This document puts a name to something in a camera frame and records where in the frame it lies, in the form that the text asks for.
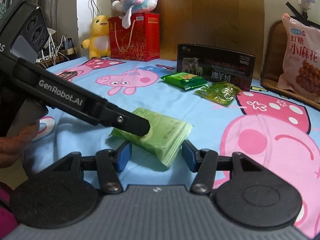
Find light green snack packet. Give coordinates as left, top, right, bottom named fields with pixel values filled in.
left=110, top=107, right=193, bottom=168

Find green pickled vegetable packet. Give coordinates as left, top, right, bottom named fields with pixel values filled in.
left=195, top=82, right=242, bottom=107

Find green cracker packet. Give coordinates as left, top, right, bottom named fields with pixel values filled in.
left=161, top=72, right=207, bottom=90

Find person's left hand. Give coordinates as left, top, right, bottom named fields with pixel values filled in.
left=0, top=120, right=40, bottom=168

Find Peppa Pig bed sheet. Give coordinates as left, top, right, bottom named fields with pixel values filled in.
left=22, top=57, right=319, bottom=238

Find yellow duck plush toy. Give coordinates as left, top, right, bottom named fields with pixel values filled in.
left=81, top=15, right=111, bottom=59

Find red gift bag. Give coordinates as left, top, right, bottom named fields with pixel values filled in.
left=109, top=12, right=160, bottom=62

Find pink twisted snack bag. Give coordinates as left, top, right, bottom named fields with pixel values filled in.
left=277, top=14, right=320, bottom=103

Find black sheep print box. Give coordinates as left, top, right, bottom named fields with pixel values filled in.
left=177, top=43, right=255, bottom=91

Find brown seat cushion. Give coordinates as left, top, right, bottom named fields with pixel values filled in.
left=260, top=21, right=319, bottom=111

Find pink blue plush toy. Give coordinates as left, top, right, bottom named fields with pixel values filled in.
left=111, top=0, right=158, bottom=29

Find wooden board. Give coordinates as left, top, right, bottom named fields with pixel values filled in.
left=111, top=0, right=265, bottom=79

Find tangled white cables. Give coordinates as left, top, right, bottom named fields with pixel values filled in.
left=36, top=28, right=75, bottom=67

